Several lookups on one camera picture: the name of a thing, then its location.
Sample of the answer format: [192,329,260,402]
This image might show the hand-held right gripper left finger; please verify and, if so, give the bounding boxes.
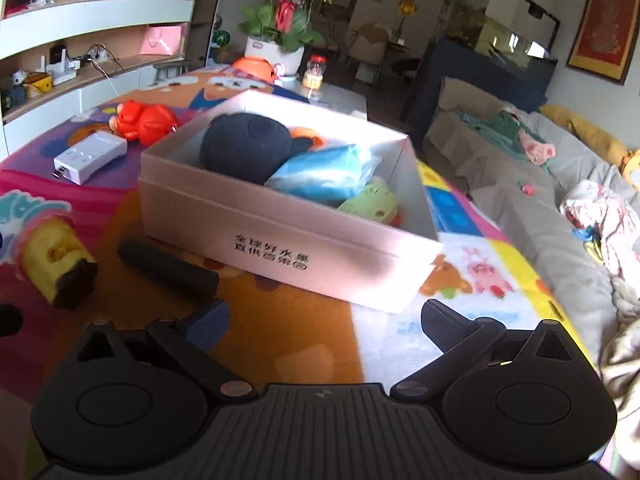
[64,299,257,404]

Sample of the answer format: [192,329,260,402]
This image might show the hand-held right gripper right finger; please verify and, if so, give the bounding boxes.
[389,298,577,403]

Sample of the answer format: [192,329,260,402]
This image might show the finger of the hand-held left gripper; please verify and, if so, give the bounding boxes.
[0,303,24,337]

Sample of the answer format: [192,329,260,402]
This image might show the white cardboard box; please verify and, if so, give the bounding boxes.
[138,90,446,315]

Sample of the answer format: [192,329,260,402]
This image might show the yellow-green soft toy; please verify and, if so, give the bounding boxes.
[336,179,402,227]

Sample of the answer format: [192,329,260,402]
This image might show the black plush toy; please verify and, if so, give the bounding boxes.
[199,112,327,187]

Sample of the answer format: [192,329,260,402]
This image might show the blue tissue packet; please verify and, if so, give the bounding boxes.
[263,143,383,207]

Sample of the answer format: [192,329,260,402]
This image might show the black foam cylinder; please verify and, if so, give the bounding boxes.
[116,237,221,307]

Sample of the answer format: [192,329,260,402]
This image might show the colourful play mat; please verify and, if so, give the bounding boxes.
[0,62,601,480]

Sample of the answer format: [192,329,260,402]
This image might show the yellow cylindrical toy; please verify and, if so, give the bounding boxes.
[18,216,99,311]

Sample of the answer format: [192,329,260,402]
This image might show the grey covered sofa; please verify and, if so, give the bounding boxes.
[424,76,640,411]

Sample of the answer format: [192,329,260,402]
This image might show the white electronic device box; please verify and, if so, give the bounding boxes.
[53,129,129,186]

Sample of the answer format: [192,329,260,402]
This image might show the beige knitted blanket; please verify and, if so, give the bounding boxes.
[599,272,640,478]

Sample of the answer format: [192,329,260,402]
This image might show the white patterned cloth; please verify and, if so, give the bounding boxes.
[559,179,640,283]

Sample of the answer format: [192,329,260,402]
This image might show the pink soft toy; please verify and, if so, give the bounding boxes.
[516,129,557,166]

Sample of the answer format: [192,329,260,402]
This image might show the green clothes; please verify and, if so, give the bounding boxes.
[459,109,532,162]

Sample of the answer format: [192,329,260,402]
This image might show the orange plush toy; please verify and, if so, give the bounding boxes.
[109,99,179,148]

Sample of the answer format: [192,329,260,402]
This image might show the yellow cushion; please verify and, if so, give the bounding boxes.
[539,104,630,167]

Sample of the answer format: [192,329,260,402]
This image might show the yellow toy vehicle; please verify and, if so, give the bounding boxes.
[21,73,54,99]

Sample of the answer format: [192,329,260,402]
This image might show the white coffee table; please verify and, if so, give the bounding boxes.
[280,79,369,122]

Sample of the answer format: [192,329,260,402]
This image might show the orange round toy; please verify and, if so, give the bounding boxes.
[231,56,277,82]

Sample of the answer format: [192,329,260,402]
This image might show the white router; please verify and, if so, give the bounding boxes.
[40,44,82,86]

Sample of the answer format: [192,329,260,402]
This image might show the clear jar with red lid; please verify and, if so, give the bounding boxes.
[301,54,328,91]

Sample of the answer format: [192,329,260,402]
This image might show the beige dining chair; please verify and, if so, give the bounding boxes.
[346,22,392,84]

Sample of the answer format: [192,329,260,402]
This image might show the pink paper bag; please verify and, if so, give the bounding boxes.
[138,24,187,57]

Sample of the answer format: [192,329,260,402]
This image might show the glass fish tank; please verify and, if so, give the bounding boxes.
[434,0,561,108]

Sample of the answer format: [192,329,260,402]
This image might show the potted pink flower plant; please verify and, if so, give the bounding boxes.
[236,0,335,76]

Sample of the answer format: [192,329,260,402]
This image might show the red framed picture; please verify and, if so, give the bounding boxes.
[566,0,640,86]

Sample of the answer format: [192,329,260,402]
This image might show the white wooden wall cabinet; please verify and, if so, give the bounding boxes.
[0,0,232,158]

